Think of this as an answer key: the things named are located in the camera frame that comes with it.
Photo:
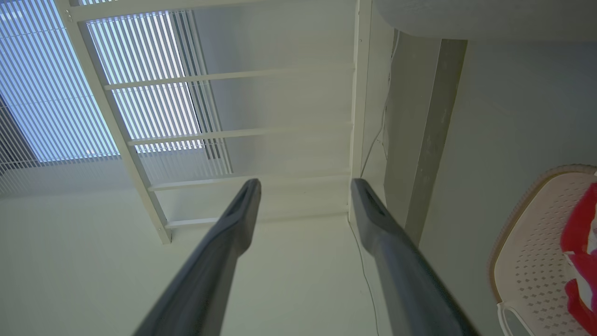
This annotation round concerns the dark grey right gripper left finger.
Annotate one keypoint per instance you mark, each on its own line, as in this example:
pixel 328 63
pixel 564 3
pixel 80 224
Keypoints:
pixel 210 270

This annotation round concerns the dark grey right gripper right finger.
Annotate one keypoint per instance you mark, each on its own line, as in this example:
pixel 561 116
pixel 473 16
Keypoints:
pixel 406 280

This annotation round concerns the beige perforated laundry basket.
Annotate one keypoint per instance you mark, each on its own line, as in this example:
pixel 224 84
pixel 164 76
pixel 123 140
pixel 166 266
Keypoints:
pixel 531 261

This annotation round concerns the white railing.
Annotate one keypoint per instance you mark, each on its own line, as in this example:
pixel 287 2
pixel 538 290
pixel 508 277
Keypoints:
pixel 121 130

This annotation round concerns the red bulls jersey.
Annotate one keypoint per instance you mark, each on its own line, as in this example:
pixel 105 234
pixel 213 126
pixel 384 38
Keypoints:
pixel 580 233

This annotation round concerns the window blinds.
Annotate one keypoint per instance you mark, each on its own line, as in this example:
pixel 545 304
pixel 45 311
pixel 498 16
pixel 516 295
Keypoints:
pixel 46 84

